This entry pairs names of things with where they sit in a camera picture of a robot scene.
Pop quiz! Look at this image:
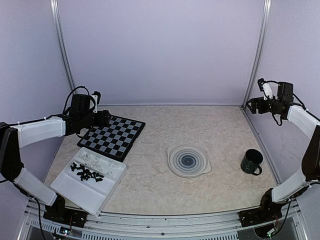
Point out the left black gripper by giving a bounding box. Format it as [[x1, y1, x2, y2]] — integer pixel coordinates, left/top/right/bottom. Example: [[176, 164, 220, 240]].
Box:
[[80, 109, 111, 129]]

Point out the black white chessboard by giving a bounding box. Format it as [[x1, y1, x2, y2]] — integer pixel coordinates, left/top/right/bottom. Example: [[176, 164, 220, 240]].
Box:
[[77, 115, 146, 163]]

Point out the white plastic tray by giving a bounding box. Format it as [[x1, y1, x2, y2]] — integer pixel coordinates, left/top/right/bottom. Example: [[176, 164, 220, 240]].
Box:
[[50, 147, 127, 217]]

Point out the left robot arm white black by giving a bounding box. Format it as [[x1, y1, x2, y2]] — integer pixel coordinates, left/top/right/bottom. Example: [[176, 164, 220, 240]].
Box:
[[0, 90, 111, 227]]

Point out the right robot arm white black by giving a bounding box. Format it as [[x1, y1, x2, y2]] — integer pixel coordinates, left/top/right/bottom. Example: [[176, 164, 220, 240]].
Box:
[[238, 78, 320, 227]]

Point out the pile of white chess pieces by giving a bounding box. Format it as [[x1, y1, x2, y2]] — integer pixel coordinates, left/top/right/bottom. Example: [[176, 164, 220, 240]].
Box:
[[79, 152, 120, 177]]

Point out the pile of black chess pieces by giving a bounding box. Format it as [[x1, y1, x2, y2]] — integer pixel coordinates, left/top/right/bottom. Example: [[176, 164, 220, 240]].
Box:
[[70, 162, 104, 182]]

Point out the dark green mug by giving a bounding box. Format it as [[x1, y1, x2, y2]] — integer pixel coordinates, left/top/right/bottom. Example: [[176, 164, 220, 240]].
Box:
[[240, 149, 263, 176]]

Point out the grey spiral collapsible bowl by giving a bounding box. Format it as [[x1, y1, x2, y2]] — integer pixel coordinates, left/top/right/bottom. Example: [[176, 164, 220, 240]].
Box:
[[167, 144, 212, 179]]

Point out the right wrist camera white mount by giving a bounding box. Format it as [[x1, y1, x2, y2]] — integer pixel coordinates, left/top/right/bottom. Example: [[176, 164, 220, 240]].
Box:
[[257, 78, 273, 100]]

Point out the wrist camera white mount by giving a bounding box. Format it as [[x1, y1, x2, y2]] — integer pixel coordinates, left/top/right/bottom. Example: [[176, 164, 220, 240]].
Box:
[[257, 78, 273, 100], [89, 91, 101, 113]]

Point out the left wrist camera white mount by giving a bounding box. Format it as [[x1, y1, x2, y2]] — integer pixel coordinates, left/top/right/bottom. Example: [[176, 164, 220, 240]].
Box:
[[89, 91, 101, 113]]

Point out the right aluminium corner post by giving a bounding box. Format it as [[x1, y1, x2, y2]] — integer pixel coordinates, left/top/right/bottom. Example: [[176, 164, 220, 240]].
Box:
[[242, 0, 272, 109]]

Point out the aluminium corner post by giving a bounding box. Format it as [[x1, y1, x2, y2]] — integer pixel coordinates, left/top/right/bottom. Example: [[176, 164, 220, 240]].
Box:
[[50, 0, 76, 90], [242, 0, 272, 109]]

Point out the left aluminium corner post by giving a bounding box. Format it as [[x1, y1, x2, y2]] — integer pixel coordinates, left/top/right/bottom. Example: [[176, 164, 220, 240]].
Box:
[[50, 0, 76, 90]]

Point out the aluminium front frame rail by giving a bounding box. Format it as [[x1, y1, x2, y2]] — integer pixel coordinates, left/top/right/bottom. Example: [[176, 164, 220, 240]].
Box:
[[17, 200, 311, 240]]

